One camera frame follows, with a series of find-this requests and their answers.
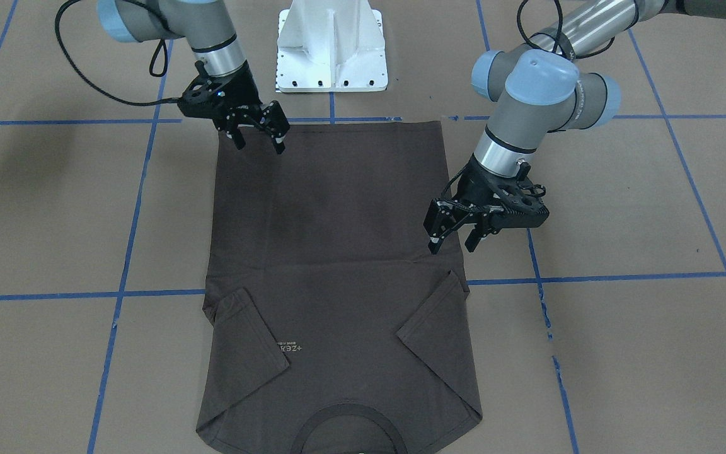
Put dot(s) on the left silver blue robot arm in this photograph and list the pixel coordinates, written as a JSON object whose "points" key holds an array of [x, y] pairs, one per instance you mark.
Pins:
{"points": [[537, 89]]}

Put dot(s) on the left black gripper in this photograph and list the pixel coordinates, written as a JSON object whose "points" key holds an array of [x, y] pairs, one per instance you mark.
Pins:
{"points": [[474, 187]]}

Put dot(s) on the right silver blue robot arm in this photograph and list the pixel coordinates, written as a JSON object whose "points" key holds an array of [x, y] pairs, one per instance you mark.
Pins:
{"points": [[205, 25]]}

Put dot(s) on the brown t-shirt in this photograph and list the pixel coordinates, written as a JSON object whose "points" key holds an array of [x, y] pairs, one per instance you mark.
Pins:
{"points": [[335, 330]]}

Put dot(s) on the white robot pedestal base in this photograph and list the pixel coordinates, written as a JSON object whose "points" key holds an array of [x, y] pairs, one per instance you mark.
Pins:
{"points": [[331, 46]]}

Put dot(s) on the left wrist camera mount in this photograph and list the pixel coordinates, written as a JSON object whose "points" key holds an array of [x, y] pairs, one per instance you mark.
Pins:
{"points": [[522, 199]]}

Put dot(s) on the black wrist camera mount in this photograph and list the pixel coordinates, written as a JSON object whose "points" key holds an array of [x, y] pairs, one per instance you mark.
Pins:
{"points": [[201, 100]]}

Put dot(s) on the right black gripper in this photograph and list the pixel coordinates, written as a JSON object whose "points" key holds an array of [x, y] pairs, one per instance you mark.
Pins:
{"points": [[241, 93]]}

